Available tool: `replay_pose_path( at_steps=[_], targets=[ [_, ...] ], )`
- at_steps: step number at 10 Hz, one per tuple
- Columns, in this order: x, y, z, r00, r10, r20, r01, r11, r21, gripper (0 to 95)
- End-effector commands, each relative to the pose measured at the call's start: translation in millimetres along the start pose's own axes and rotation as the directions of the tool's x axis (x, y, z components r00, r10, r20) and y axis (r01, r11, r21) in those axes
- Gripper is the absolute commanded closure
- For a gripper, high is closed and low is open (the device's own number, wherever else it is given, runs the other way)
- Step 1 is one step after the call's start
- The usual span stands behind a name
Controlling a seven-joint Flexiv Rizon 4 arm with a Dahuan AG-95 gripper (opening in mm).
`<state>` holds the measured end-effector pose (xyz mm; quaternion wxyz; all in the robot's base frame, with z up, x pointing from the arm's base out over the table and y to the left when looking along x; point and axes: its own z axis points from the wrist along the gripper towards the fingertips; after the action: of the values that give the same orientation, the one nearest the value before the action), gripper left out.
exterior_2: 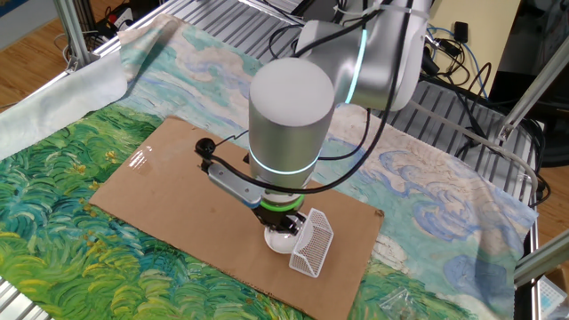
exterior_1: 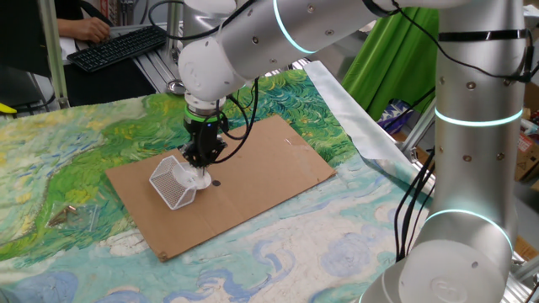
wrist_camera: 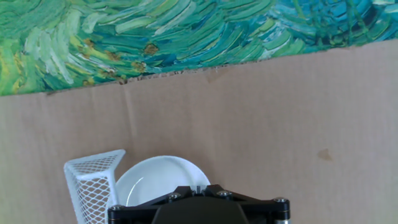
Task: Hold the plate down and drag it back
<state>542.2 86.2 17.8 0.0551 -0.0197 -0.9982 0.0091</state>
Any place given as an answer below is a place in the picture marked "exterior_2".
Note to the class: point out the black power adapter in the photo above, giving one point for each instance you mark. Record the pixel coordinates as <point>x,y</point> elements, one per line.
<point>461,32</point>

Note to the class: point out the beige board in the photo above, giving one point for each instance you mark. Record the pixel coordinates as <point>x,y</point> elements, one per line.
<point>489,26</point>

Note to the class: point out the aluminium frame post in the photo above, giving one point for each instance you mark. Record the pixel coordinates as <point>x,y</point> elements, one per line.
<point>533,84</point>
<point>542,260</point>
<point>73,35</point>

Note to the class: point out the clear plastic bag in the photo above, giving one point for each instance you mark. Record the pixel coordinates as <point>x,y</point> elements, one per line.
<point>398,304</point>

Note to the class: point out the black camera on metal bracket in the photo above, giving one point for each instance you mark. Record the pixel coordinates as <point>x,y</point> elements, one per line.
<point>430,62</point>

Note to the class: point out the brown cardboard sheet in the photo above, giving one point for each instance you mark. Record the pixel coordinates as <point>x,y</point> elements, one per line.
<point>178,191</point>

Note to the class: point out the painted landscape tablecloth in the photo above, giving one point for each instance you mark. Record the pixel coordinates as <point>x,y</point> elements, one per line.
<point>66,222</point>

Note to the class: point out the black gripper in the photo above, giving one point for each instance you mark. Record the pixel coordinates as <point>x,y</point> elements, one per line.
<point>275,218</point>

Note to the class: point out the black device with red button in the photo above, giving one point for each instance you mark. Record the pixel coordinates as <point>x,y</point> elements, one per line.
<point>120,18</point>

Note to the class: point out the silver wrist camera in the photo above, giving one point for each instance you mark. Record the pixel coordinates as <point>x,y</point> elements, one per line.
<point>233,184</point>

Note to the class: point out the white grid tray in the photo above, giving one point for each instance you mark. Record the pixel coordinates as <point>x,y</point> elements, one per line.
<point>551,300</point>

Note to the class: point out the white plate with flower print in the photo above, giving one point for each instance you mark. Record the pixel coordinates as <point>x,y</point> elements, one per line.
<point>278,244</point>

